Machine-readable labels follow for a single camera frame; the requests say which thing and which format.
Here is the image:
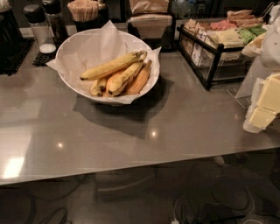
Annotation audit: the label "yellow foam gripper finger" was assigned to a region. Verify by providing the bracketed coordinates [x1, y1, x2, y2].
[243, 106, 277, 133]

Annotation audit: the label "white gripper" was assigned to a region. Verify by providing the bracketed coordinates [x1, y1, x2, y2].
[256, 4, 280, 114]

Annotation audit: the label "long yellow top banana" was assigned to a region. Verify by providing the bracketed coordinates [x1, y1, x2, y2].
[80, 50, 147, 81]

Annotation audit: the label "orange ripe right banana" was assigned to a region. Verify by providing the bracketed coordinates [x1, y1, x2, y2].
[124, 59, 152, 95]

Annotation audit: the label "yellow spotted middle banana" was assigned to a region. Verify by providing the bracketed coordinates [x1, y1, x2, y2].
[108, 60, 144, 96]

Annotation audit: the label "orange banana underneath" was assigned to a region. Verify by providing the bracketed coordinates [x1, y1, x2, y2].
[105, 70, 124, 96]

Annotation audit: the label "small yellow banana stub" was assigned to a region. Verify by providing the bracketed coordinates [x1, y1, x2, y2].
[97, 77, 108, 90]

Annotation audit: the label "small yellow lower banana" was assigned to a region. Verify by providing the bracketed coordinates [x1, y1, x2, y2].
[90, 80, 102, 96]

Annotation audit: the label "white bowl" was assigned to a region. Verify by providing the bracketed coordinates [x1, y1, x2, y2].
[54, 28, 161, 106]

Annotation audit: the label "green tea packets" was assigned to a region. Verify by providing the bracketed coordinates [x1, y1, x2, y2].
[238, 26, 266, 45]

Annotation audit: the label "cream sweetener packets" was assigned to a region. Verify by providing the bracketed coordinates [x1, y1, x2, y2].
[215, 29, 244, 48]

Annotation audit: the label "brown sugar packets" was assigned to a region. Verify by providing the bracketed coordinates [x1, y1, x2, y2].
[227, 10, 263, 28]

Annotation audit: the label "pink sweetener packets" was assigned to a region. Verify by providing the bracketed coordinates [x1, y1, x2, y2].
[210, 19, 236, 31]

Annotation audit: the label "napkin holder with napkins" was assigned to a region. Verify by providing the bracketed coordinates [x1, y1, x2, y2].
[125, 0, 176, 52]

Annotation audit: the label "white paper liner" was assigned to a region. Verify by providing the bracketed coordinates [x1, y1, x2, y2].
[45, 19, 162, 105]

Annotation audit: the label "cup of wooden stirrers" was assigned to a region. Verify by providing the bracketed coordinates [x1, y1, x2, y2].
[67, 0, 99, 32]

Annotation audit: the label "dark shaker bottle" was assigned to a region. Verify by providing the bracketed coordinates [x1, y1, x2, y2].
[42, 0, 68, 43]

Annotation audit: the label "glass sugar shaker black lid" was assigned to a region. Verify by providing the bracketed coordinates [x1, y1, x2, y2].
[24, 4, 56, 54]

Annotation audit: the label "black rubber mat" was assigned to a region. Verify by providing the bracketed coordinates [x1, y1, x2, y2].
[0, 38, 56, 76]

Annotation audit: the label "dark appliance at left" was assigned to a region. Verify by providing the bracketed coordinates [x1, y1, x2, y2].
[0, 0, 23, 50]

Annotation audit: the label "black wire condiment rack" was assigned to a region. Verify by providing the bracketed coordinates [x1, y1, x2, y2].
[175, 25, 253, 90]

